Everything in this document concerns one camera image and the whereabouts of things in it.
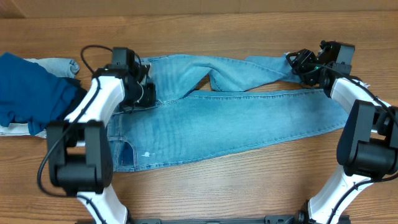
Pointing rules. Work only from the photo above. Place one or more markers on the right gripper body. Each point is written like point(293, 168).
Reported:
point(301, 62)

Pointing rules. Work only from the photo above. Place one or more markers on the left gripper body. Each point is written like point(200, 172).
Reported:
point(143, 94)

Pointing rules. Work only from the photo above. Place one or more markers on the light blue denim jeans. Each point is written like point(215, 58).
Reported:
point(208, 107)

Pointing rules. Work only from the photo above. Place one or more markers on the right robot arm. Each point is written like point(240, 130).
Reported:
point(367, 149)

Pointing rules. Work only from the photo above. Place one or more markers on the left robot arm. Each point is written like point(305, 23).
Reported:
point(78, 152)

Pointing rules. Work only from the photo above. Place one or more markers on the black garment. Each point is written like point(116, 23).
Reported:
point(78, 96)

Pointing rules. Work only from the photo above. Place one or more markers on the light grey folded garment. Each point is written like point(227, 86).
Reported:
point(60, 67)

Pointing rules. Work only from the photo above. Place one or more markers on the dark blue shirt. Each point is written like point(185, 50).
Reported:
point(32, 95)

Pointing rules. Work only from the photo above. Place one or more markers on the white garment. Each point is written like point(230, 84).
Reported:
point(15, 129)

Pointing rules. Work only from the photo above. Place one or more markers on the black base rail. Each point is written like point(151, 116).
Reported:
point(270, 219)

